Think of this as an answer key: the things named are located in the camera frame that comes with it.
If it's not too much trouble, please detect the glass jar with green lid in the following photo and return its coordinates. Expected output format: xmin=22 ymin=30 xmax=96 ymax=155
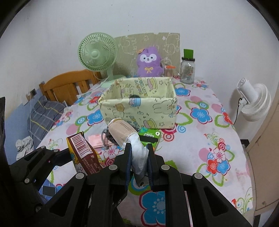
xmin=178 ymin=49 xmax=196 ymax=84

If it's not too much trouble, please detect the beige wooden cabinet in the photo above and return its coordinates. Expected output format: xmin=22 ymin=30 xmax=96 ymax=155
xmin=246 ymin=76 xmax=279 ymax=216

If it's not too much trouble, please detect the green packet with black label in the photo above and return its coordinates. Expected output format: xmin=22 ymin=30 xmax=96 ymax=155
xmin=138 ymin=128 xmax=162 ymax=151

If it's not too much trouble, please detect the floral tablecloth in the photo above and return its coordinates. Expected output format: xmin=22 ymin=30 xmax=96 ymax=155
xmin=38 ymin=75 xmax=254 ymax=227

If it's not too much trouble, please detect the purple plush toy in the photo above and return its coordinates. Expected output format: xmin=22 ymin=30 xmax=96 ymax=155
xmin=136 ymin=46 xmax=164 ymax=77

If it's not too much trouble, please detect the yellow printed fabric storage box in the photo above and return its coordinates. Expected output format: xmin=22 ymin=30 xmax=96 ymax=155
xmin=98 ymin=76 xmax=177 ymax=131

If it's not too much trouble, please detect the pink paper packet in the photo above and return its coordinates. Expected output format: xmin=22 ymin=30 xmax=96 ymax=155
xmin=87 ymin=134 xmax=109 ymax=149

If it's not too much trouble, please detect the yellow and brown snack box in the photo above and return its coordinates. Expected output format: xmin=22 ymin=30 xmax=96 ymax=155
xmin=66 ymin=133 xmax=105 ymax=175

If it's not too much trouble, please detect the printed cardboard panel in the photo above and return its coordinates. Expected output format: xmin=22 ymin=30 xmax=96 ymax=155
xmin=113 ymin=32 xmax=181 ymax=78

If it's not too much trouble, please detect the grey plaid pillow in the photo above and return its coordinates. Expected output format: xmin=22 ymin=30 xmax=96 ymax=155
xmin=28 ymin=96 xmax=66 ymax=148

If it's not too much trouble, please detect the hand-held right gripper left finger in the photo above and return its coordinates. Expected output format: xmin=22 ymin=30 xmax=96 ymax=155
xmin=44 ymin=143 xmax=132 ymax=227

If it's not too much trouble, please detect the white and beige soft packet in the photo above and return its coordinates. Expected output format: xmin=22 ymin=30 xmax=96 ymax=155
xmin=108 ymin=118 xmax=151 ymax=187

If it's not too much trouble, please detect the green desk fan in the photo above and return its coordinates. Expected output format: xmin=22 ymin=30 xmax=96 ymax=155
xmin=78 ymin=33 xmax=126 ymax=89

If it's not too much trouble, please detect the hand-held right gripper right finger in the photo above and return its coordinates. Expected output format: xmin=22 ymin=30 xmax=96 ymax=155
xmin=147 ymin=143 xmax=251 ymax=227

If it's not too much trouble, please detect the white charging cable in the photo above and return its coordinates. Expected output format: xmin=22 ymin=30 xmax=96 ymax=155
xmin=27 ymin=96 xmax=36 ymax=140

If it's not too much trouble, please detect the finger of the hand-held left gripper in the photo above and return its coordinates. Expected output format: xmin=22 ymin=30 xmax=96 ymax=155
xmin=22 ymin=170 xmax=53 ymax=213
xmin=10 ymin=146 xmax=71 ymax=178

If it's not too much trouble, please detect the black fan power cable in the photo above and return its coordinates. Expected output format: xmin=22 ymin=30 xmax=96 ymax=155
xmin=234 ymin=98 xmax=243 ymax=125

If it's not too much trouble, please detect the white standing fan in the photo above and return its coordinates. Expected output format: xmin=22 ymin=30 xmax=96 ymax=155
xmin=231 ymin=78 xmax=272 ymax=123

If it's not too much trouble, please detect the cotton swab container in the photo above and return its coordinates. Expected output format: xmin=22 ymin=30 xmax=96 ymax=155
xmin=163 ymin=63 xmax=176 ymax=77

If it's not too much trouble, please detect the white desk fan cable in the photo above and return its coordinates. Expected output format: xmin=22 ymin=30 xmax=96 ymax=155
xmin=77 ymin=72 xmax=103 ymax=97

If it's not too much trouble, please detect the crumpled white grey cloth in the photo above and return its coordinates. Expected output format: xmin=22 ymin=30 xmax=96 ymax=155
xmin=15 ymin=136 xmax=34 ymax=160

